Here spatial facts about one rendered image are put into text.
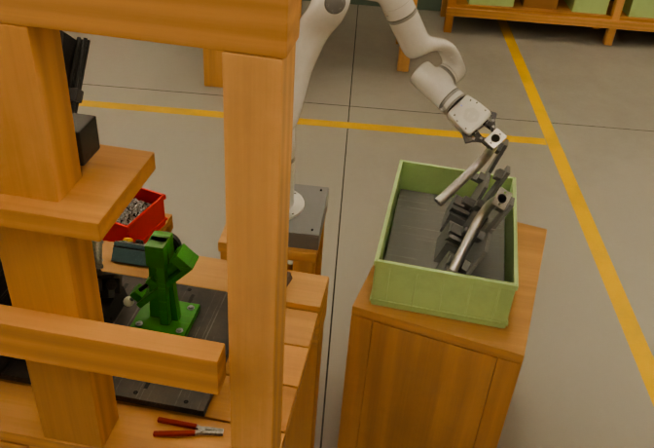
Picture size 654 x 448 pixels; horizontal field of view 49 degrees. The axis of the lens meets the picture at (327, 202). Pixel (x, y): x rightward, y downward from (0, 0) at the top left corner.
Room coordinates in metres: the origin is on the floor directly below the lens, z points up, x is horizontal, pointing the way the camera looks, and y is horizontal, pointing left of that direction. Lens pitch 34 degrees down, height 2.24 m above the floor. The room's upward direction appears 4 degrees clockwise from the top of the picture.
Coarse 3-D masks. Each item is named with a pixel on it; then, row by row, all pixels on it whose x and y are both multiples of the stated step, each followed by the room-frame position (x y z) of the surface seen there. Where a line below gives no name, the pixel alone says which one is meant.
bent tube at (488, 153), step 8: (496, 128) 1.90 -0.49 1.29; (488, 136) 1.88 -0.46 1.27; (496, 136) 1.90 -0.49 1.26; (504, 136) 1.88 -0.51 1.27; (496, 144) 1.86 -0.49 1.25; (488, 152) 1.93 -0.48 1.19; (480, 160) 1.94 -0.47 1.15; (488, 160) 1.94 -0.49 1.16; (472, 168) 1.93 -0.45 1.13; (480, 168) 1.94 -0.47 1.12; (464, 176) 1.91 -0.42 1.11; (472, 176) 1.92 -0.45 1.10; (456, 184) 1.89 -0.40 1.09; (448, 192) 1.87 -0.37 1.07; (440, 200) 1.85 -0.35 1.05
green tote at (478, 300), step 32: (512, 192) 2.09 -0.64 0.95; (384, 224) 1.83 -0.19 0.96; (512, 224) 1.91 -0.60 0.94; (512, 256) 1.74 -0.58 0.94; (384, 288) 1.64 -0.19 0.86; (416, 288) 1.62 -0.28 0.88; (448, 288) 1.61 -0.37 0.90; (480, 288) 1.59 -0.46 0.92; (512, 288) 1.58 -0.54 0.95; (480, 320) 1.59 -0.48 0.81
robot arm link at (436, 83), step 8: (424, 64) 2.05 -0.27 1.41; (432, 64) 2.07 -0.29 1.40; (416, 72) 2.04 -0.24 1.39; (424, 72) 2.03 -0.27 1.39; (432, 72) 2.03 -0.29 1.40; (440, 72) 2.03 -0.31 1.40; (448, 72) 2.03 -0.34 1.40; (416, 80) 2.03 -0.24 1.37; (424, 80) 2.01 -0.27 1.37; (432, 80) 2.01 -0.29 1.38; (440, 80) 2.01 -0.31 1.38; (448, 80) 2.01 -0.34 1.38; (424, 88) 2.01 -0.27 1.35; (432, 88) 2.00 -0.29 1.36; (440, 88) 1.99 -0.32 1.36; (448, 88) 1.99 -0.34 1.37; (456, 88) 2.00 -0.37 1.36; (432, 96) 1.99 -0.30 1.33; (440, 96) 1.98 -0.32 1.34; (440, 104) 1.97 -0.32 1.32
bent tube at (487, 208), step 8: (488, 200) 1.76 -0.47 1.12; (496, 200) 1.68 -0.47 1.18; (504, 200) 1.70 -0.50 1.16; (488, 208) 1.75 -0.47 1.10; (504, 208) 1.67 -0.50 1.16; (480, 216) 1.75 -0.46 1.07; (472, 224) 1.74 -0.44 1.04; (480, 224) 1.74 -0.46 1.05; (472, 232) 1.72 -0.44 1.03; (464, 240) 1.71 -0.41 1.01; (472, 240) 1.71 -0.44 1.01; (464, 248) 1.68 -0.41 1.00; (456, 256) 1.67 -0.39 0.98; (464, 256) 1.67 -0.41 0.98; (456, 264) 1.65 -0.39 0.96; (456, 272) 1.64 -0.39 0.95
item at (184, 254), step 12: (180, 252) 1.38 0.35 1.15; (192, 252) 1.41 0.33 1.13; (168, 264) 1.38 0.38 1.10; (180, 264) 1.36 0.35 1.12; (192, 264) 1.37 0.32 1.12; (156, 276) 1.39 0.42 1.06; (180, 276) 1.36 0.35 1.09; (144, 288) 1.40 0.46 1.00; (156, 288) 1.38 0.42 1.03; (144, 300) 1.38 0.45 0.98
